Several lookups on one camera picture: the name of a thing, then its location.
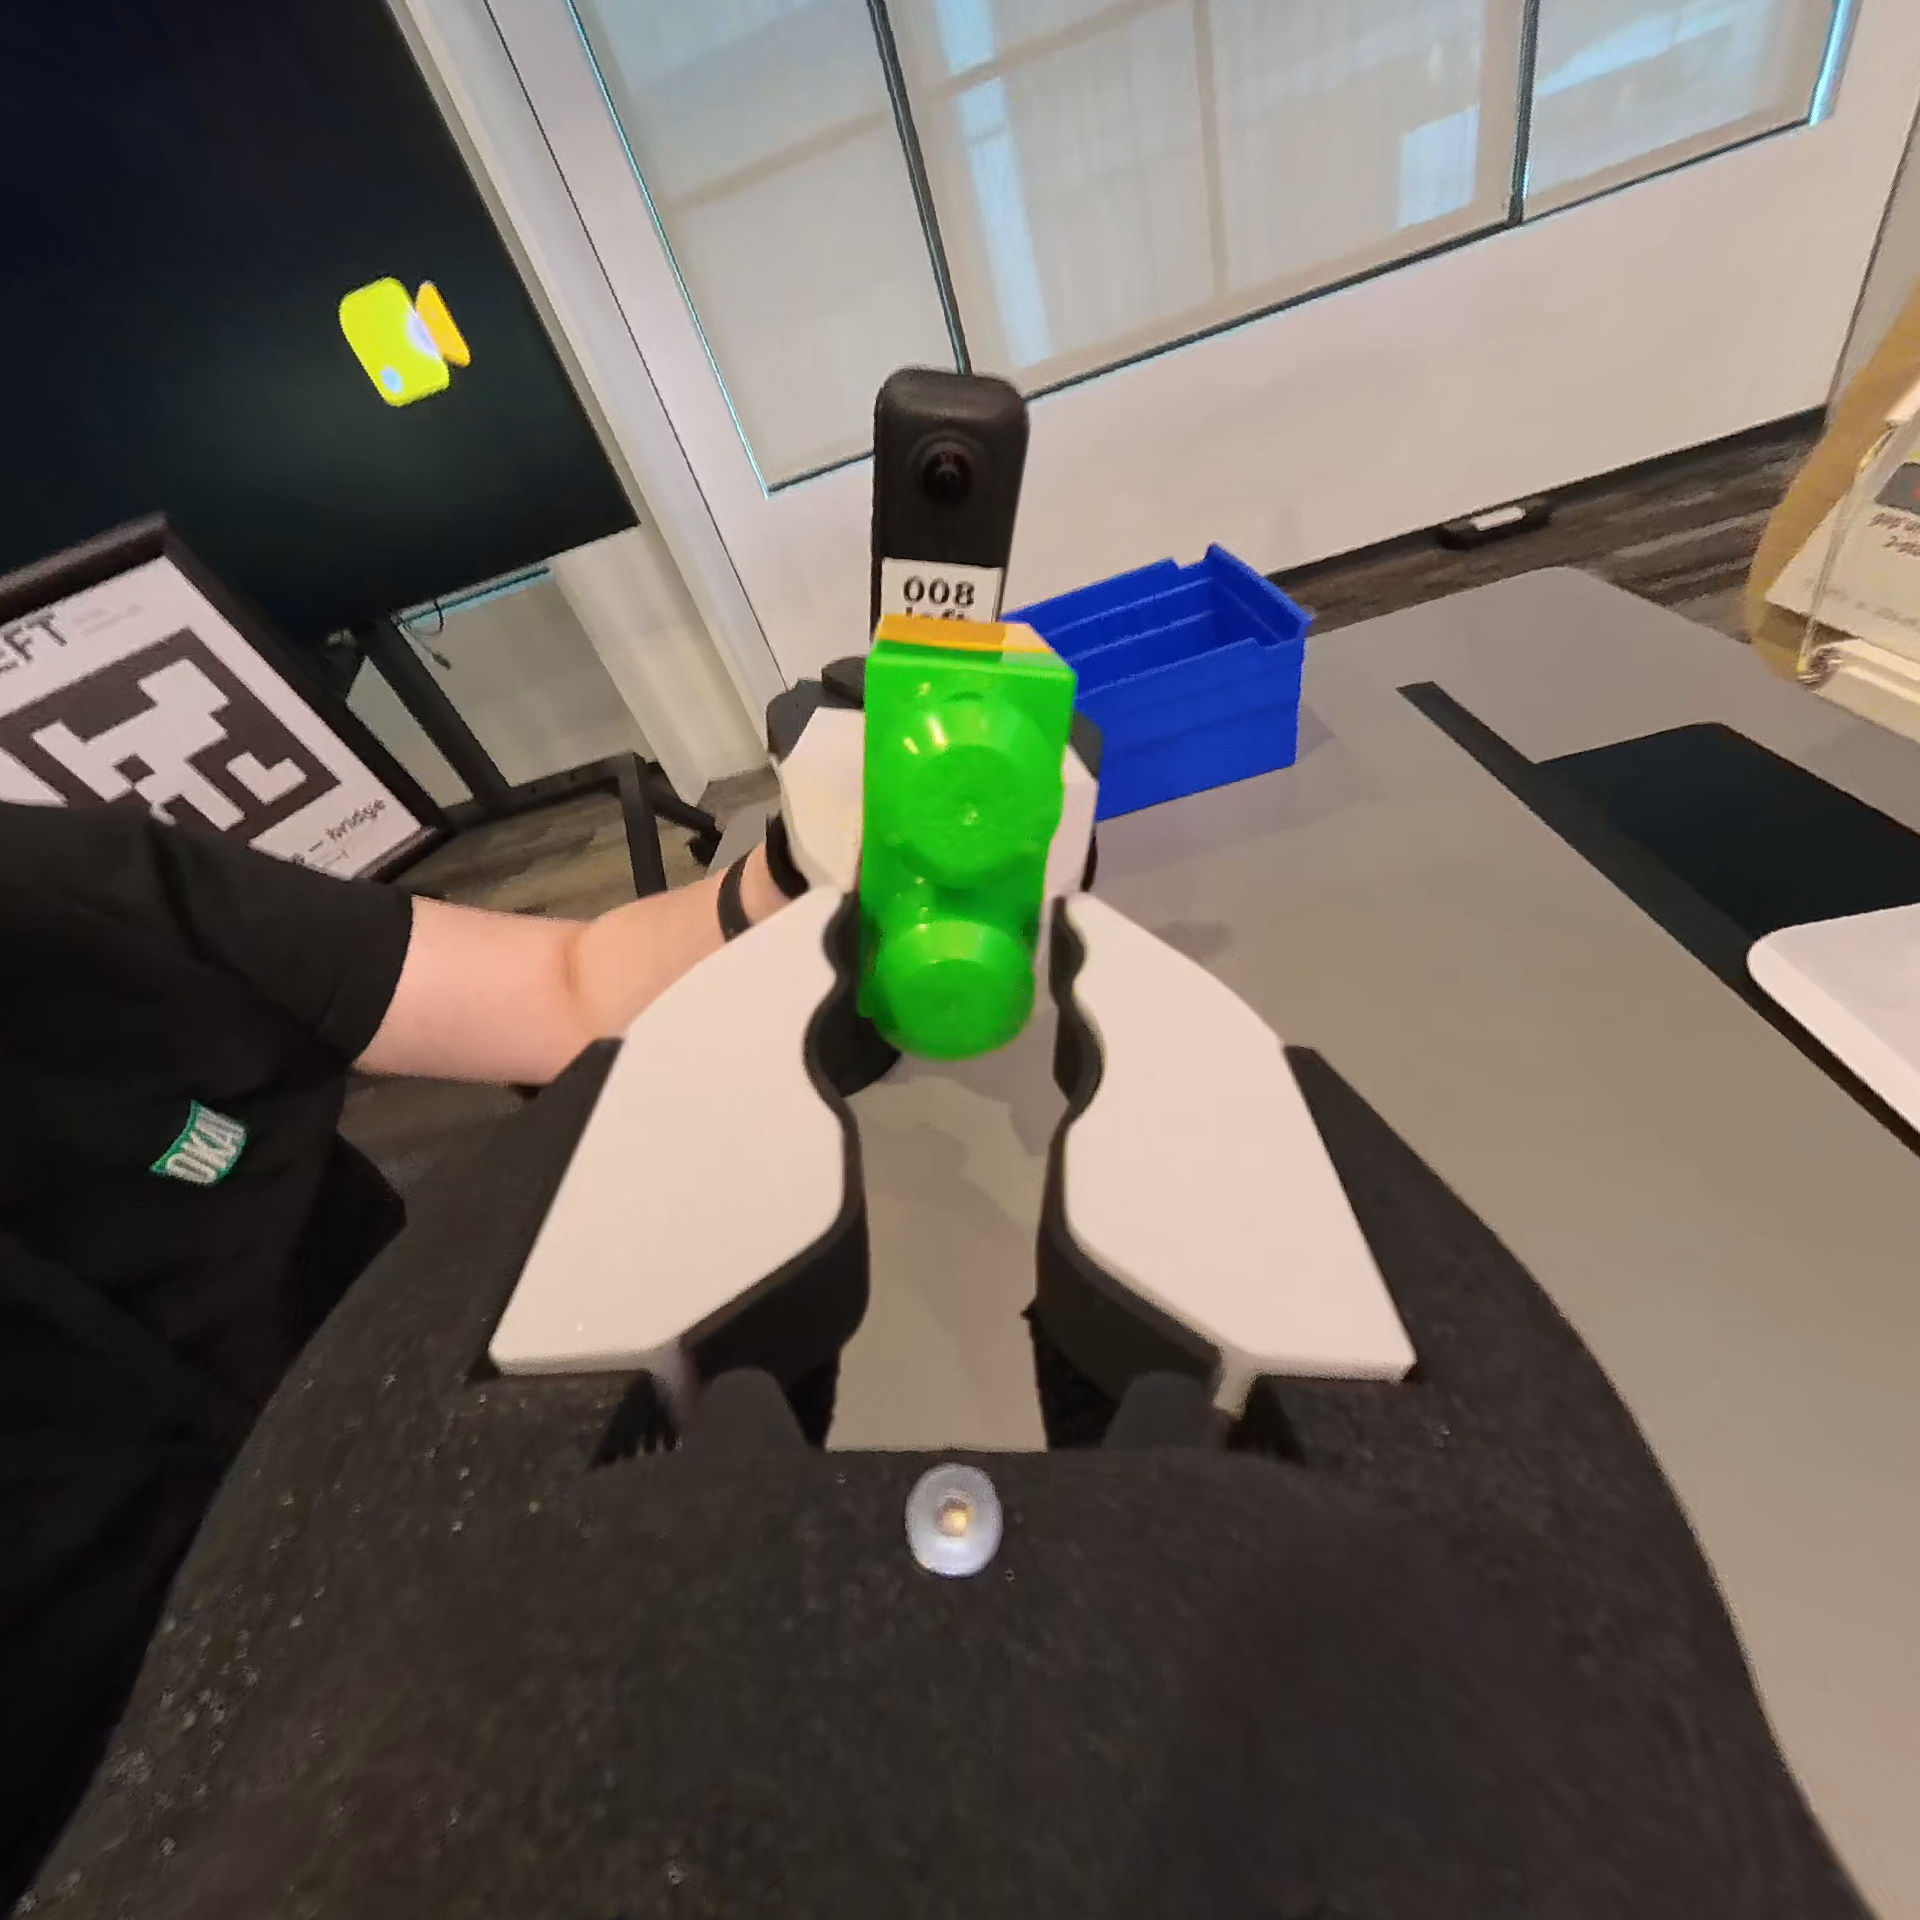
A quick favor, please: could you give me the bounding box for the black monitor stand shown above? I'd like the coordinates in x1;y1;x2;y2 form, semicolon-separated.
323;569;723;903

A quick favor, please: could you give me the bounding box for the white framed window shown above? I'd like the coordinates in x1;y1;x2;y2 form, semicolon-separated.
569;0;1864;492

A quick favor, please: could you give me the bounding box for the white stand base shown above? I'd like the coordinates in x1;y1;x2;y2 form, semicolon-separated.
1747;903;1920;1135

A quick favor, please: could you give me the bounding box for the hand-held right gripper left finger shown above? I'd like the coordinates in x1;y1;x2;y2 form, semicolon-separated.
490;888;873;1443

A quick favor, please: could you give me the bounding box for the black monitor screen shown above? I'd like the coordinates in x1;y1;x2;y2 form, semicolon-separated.
0;0;641;649

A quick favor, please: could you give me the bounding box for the green two-stud toy block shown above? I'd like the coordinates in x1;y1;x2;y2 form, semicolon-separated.
857;637;1079;1065

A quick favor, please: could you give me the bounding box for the orange toy block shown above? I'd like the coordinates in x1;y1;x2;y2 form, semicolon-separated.
879;612;1041;663

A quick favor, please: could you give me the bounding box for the instruction sheet on board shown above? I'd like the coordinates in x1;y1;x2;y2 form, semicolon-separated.
1747;316;1920;677

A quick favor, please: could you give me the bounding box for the framed marker sign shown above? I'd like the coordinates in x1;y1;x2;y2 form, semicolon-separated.
0;517;452;883

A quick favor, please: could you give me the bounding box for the blue plastic bin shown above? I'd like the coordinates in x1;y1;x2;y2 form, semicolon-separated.
1002;545;1315;818

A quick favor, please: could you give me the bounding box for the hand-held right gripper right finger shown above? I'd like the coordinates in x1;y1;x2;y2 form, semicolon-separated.
1032;896;1419;1443

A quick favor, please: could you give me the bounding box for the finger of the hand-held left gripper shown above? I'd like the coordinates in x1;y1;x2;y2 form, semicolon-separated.
1049;720;1106;895
780;705;868;895

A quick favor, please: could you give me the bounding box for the person's left hand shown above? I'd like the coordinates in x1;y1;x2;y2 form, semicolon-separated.
622;879;811;1039

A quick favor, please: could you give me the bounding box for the grey desk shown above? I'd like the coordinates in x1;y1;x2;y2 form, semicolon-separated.
871;568;1920;1920

